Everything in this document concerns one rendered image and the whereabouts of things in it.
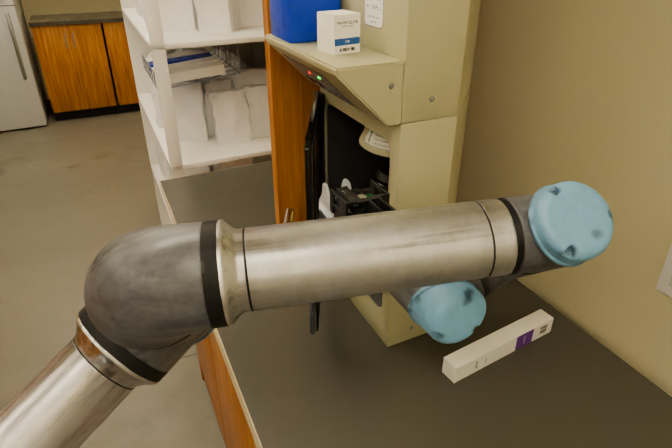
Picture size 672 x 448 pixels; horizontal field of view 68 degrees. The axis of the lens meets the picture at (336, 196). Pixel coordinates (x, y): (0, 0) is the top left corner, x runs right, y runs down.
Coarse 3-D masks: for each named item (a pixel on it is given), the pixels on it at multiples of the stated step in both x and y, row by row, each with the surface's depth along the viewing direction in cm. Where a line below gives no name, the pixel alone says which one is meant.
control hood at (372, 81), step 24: (288, 48) 86; (312, 48) 84; (360, 48) 84; (336, 72) 71; (360, 72) 72; (384, 72) 74; (336, 96) 93; (360, 96) 74; (384, 96) 76; (384, 120) 78
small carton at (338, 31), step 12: (324, 12) 78; (336, 12) 78; (348, 12) 78; (324, 24) 79; (336, 24) 77; (348, 24) 78; (324, 36) 79; (336, 36) 77; (348, 36) 79; (324, 48) 80; (336, 48) 78; (348, 48) 80
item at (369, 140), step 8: (368, 128) 96; (360, 136) 99; (368, 136) 95; (376, 136) 93; (360, 144) 97; (368, 144) 94; (376, 144) 93; (384, 144) 92; (376, 152) 93; (384, 152) 92
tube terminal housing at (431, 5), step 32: (352, 0) 86; (384, 0) 77; (416, 0) 72; (448, 0) 74; (480, 0) 92; (384, 32) 79; (416, 32) 74; (448, 32) 76; (416, 64) 76; (448, 64) 79; (416, 96) 79; (448, 96) 81; (384, 128) 85; (416, 128) 81; (448, 128) 84; (416, 160) 84; (448, 160) 87; (416, 192) 87; (448, 192) 90; (384, 320) 100
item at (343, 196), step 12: (372, 180) 75; (336, 192) 73; (348, 192) 72; (360, 192) 75; (372, 192) 75; (384, 192) 72; (336, 204) 73; (348, 204) 69; (360, 204) 70; (372, 204) 69; (384, 204) 69; (336, 216) 74
